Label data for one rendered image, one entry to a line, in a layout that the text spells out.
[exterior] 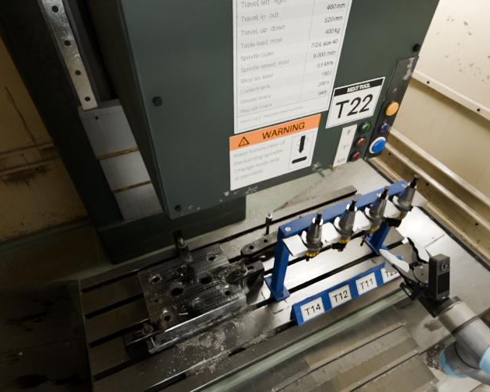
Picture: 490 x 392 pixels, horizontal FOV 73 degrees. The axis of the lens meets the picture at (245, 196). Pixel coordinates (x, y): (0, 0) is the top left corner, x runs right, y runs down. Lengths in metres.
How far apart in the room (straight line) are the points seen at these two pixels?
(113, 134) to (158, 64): 0.79
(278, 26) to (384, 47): 0.19
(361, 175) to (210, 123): 1.41
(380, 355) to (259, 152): 1.02
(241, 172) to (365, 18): 0.27
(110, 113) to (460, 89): 1.20
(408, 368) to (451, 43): 1.15
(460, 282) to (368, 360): 0.49
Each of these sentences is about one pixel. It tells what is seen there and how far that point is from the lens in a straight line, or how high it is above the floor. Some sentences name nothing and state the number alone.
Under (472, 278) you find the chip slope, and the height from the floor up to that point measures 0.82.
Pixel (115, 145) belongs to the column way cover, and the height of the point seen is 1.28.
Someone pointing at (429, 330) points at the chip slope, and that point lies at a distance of 1.51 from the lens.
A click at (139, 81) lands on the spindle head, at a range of 0.40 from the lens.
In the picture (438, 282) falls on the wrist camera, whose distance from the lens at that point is 0.96.
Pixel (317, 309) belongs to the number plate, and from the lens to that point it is 1.15.
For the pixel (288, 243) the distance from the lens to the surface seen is 0.92.
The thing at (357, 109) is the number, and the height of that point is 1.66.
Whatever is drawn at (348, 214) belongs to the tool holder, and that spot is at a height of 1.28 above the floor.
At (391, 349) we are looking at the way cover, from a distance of 1.41.
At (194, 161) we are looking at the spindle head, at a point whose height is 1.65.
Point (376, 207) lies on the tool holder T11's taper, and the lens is 1.01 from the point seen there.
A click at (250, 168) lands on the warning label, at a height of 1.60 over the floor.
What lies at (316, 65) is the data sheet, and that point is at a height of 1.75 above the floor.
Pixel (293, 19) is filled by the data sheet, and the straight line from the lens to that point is 0.45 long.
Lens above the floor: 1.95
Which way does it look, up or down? 45 degrees down
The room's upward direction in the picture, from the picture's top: 1 degrees clockwise
